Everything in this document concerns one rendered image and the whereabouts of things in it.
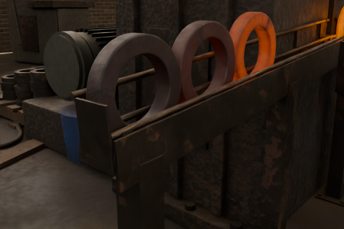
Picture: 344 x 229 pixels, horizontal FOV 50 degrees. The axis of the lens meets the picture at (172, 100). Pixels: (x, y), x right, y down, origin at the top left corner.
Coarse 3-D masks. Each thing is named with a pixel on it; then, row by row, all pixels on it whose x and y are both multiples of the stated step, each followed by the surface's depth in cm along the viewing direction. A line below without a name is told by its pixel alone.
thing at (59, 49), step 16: (64, 32) 194; (80, 32) 204; (96, 32) 206; (112, 32) 209; (48, 48) 203; (64, 48) 193; (80, 48) 188; (96, 48) 197; (48, 64) 206; (64, 64) 196; (80, 64) 188; (48, 80) 210; (64, 80) 198; (80, 80) 191; (64, 96) 201; (32, 112) 220; (48, 112) 207; (32, 128) 223; (48, 128) 211; (48, 144) 214; (64, 144) 202; (80, 144) 192; (80, 160) 195
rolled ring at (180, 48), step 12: (192, 24) 70; (204, 24) 70; (216, 24) 72; (180, 36) 69; (192, 36) 67; (204, 36) 70; (216, 36) 73; (228, 36) 76; (180, 48) 67; (192, 48) 68; (216, 48) 78; (228, 48) 77; (180, 60) 67; (216, 60) 79; (228, 60) 78; (180, 72) 67; (216, 72) 80; (228, 72) 78; (216, 84) 79; (180, 96) 69; (192, 96) 70
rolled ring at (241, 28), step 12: (252, 12) 84; (240, 24) 81; (252, 24) 82; (264, 24) 86; (240, 36) 80; (264, 36) 90; (240, 48) 80; (264, 48) 92; (240, 60) 81; (264, 60) 92; (240, 72) 82; (252, 72) 91
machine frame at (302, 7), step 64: (128, 0) 140; (192, 0) 124; (256, 0) 109; (320, 0) 132; (128, 64) 147; (192, 64) 128; (256, 128) 117; (320, 128) 155; (192, 192) 141; (256, 192) 122
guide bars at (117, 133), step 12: (312, 48) 109; (288, 60) 96; (264, 72) 87; (228, 84) 76; (204, 96) 70; (168, 108) 63; (180, 108) 65; (144, 120) 59; (156, 120) 60; (120, 132) 55
